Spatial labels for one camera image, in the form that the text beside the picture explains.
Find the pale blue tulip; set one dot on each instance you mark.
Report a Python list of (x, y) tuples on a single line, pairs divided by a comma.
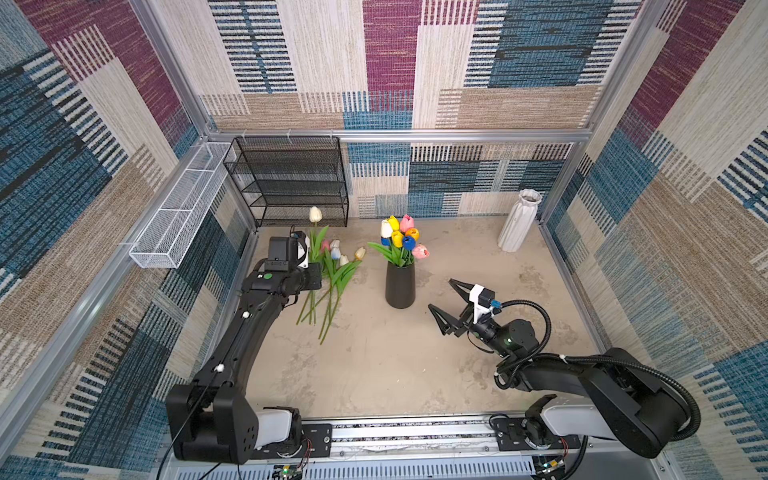
[(335, 251)]

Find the black tapered vase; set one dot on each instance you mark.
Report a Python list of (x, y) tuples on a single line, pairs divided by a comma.
[(400, 288)]

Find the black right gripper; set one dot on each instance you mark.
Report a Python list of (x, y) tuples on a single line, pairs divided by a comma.
[(466, 316)]

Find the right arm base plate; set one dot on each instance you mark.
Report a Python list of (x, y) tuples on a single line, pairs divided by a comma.
[(524, 434)]

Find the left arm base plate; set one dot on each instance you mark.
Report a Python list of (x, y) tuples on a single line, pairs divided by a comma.
[(314, 438)]

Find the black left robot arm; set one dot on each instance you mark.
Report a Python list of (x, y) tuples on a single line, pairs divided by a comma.
[(210, 418)]

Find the orange tulip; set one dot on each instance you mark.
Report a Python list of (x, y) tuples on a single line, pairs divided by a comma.
[(413, 233)]

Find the white mesh wall basket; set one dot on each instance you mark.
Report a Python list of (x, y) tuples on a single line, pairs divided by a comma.
[(166, 239)]

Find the white tulip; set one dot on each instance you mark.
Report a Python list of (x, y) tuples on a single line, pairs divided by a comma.
[(315, 236), (384, 245)]

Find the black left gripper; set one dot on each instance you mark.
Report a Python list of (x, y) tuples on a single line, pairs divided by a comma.
[(314, 282)]

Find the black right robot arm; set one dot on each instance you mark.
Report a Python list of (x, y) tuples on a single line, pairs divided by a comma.
[(611, 395)]

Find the aluminium front rail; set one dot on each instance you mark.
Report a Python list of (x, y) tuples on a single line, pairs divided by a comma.
[(410, 447)]

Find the light pink tulip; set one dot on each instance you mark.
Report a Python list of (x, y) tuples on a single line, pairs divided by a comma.
[(420, 252)]

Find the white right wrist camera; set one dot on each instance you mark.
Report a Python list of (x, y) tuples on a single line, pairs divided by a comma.
[(484, 303)]

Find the white ribbed vase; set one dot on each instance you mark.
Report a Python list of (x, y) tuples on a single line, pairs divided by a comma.
[(520, 220)]

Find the black wire shelf rack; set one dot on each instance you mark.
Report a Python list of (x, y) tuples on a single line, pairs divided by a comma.
[(282, 178)]

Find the yellow tulip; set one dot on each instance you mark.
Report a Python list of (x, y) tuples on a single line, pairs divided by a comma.
[(396, 242), (394, 224)]

